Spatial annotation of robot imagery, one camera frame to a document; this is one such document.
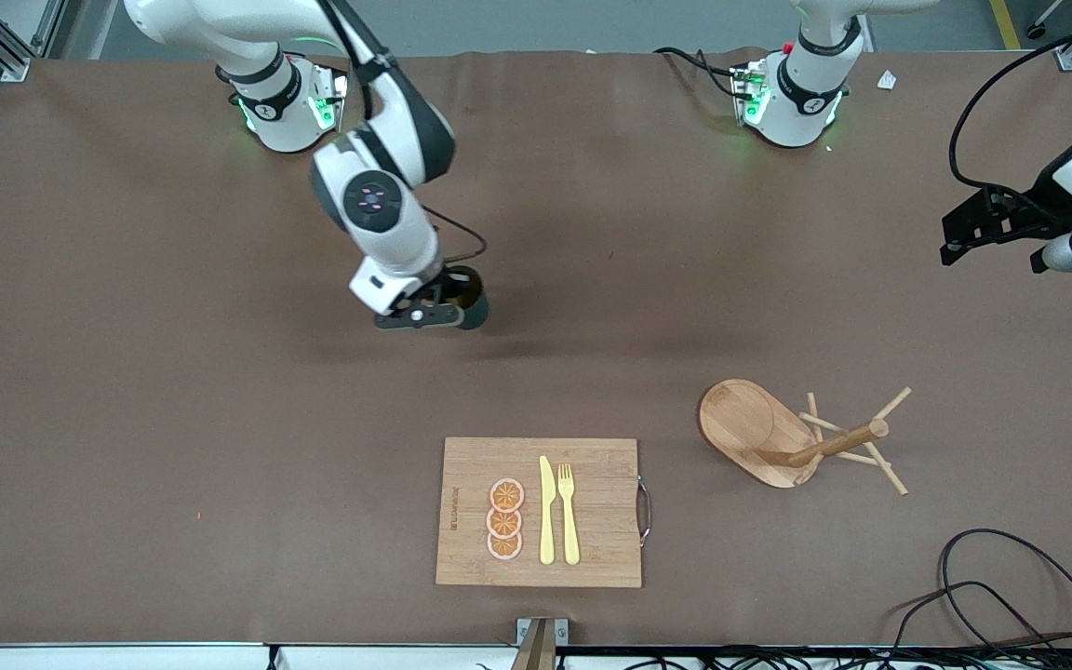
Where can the dark green mug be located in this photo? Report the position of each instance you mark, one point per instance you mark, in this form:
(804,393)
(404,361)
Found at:
(473,300)

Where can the wooden cutting board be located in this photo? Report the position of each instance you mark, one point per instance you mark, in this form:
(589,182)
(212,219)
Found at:
(592,502)

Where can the orange slice toy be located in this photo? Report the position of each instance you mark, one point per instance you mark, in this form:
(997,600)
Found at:
(504,546)
(503,523)
(506,495)

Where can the brown table cover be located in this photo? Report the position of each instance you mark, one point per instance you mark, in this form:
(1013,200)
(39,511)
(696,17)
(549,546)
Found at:
(592,279)

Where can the metal table bracket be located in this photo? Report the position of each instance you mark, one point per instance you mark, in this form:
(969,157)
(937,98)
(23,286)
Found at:
(539,647)

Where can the yellow plastic knife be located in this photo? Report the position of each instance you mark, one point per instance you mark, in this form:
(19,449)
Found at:
(547,521)

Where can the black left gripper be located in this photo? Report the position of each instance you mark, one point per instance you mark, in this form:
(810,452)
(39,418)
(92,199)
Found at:
(1037,207)

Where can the yellow plastic fork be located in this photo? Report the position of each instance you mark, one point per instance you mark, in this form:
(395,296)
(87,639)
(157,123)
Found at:
(570,530)

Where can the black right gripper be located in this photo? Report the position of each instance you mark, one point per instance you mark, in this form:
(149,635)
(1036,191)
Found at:
(468,296)

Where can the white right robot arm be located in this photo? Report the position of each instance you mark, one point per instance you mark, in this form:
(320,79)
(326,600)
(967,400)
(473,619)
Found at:
(378,200)

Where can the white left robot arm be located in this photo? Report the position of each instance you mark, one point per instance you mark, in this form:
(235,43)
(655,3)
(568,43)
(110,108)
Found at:
(801,102)

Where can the white paper scrap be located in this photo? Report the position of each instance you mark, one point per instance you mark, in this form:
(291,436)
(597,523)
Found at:
(887,80)

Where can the wooden mug rack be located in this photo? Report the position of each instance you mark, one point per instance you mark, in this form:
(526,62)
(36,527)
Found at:
(745,423)

